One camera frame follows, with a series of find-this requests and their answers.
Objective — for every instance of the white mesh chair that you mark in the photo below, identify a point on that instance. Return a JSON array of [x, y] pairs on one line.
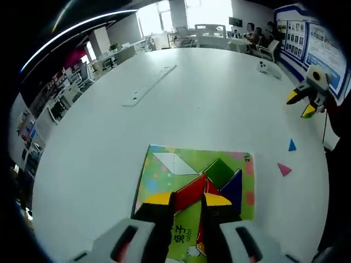
[[183, 35]]

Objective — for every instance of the red tangram parallelogram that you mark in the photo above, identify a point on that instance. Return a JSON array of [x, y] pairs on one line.
[[189, 194]]

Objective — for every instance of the black monitor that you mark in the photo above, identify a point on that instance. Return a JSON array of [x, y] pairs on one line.
[[235, 22]]

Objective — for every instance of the white plastic strip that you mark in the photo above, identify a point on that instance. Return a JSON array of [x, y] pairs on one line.
[[150, 85]]

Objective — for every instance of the curved ceiling strip light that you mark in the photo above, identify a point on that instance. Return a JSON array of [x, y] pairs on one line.
[[68, 30]]

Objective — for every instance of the white armchair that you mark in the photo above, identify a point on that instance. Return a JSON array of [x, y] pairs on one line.
[[268, 50]]

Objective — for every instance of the potted green plant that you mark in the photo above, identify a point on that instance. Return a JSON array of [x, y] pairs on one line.
[[113, 48]]

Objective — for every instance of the pink tangram triangle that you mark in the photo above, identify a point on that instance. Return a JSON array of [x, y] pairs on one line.
[[284, 170]]

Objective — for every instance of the person's dark clothing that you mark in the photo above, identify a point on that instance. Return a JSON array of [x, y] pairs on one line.
[[338, 178]]

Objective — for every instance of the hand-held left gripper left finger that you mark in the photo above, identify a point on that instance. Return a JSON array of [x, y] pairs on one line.
[[153, 219]]

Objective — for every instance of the light blue tangram triangle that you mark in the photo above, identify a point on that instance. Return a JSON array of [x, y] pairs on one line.
[[292, 146]]

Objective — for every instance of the dark blue tangram triangle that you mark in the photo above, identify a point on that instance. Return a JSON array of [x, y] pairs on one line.
[[233, 191]]

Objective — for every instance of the white game controller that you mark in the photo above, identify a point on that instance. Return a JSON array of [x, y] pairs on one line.
[[267, 68]]

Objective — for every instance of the green tangram square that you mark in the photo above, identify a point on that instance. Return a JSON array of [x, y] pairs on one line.
[[219, 174]]

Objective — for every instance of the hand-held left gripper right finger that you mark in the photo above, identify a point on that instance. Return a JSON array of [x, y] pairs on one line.
[[225, 216]]

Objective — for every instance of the magenta hanging sign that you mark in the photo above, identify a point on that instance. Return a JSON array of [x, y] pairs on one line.
[[75, 57]]

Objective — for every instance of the blue wall display board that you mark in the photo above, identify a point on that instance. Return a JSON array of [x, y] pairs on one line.
[[310, 41]]

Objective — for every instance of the green pattern sheet book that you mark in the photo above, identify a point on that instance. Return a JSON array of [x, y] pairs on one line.
[[156, 186]]

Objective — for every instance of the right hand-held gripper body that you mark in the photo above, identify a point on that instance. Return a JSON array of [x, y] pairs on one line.
[[319, 79]]

